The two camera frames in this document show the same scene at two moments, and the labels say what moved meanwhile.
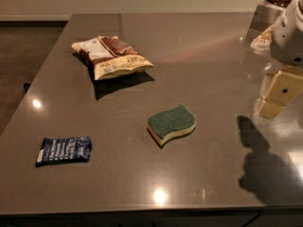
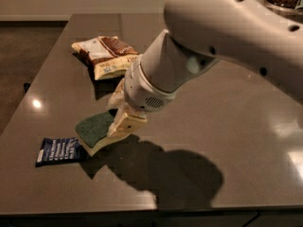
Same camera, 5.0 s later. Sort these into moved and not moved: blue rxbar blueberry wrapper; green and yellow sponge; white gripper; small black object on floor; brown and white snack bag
Moved: green and yellow sponge; white gripper
Not moved: brown and white snack bag; blue rxbar blueberry wrapper; small black object on floor
